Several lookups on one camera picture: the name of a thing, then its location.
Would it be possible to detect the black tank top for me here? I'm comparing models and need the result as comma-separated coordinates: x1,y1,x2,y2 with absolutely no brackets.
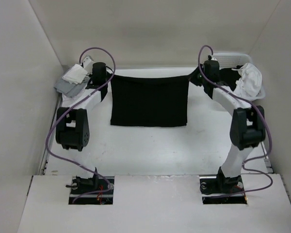
110,70,197,128

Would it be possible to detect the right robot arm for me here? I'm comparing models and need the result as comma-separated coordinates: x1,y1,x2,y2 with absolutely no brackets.
200,60,266,195

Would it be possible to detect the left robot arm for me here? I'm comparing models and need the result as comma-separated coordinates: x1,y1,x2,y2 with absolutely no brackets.
55,62,112,151

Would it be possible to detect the white folded tank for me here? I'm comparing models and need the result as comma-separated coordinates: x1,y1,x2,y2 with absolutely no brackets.
62,64,88,84
62,95,78,102

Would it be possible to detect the white bottom folded tank top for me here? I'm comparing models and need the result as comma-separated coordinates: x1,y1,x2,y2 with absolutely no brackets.
62,95,78,102

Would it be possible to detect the grey folded tank top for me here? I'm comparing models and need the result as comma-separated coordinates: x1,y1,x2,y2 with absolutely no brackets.
54,73,90,98

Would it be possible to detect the white tank top in basket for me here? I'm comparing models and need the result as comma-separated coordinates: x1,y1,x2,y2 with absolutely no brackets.
232,63,265,101

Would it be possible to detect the white plastic laundry basket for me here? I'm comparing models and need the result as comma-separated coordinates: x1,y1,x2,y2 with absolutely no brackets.
209,51,266,100

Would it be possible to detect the black garment in basket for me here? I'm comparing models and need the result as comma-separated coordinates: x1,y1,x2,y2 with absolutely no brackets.
219,66,242,91

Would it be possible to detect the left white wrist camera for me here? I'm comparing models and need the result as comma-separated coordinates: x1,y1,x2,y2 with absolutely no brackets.
82,55,94,73

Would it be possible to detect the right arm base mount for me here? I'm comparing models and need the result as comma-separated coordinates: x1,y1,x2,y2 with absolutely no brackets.
199,176,247,204

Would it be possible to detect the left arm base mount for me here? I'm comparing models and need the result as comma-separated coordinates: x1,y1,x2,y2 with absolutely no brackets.
65,175,115,205

